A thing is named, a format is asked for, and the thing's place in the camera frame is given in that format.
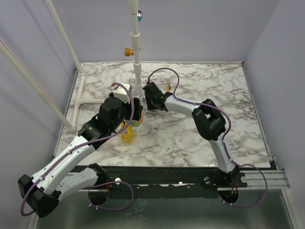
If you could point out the left diagonal white pipe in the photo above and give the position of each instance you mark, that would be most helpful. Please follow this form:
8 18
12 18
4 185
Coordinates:
14 62

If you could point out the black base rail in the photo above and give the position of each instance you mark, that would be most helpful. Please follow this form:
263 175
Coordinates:
167 182

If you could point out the yellow drink bottle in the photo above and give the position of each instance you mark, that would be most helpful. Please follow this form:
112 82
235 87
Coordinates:
127 135

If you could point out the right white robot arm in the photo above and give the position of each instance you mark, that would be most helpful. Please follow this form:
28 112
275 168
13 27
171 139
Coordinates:
208 120

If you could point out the white pvc pipe frame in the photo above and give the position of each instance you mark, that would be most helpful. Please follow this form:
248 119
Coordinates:
136 40

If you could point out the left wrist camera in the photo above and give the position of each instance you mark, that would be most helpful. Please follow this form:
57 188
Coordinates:
121 93

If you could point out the green label bottle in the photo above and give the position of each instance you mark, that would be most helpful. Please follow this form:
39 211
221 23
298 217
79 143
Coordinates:
137 93

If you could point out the yellow handled pliers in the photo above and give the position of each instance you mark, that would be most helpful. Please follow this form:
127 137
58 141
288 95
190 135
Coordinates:
168 87

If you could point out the yellow cap on pipe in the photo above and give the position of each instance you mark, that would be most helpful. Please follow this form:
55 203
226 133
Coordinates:
128 52

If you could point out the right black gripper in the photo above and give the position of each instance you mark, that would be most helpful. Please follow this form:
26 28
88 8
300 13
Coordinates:
150 94

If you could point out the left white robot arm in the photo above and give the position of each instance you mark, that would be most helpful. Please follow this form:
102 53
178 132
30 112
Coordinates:
46 188

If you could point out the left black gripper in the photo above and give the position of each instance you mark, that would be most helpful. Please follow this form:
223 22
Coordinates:
137 109

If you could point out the blue cap on pipe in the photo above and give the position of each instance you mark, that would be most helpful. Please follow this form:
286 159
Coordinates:
139 15

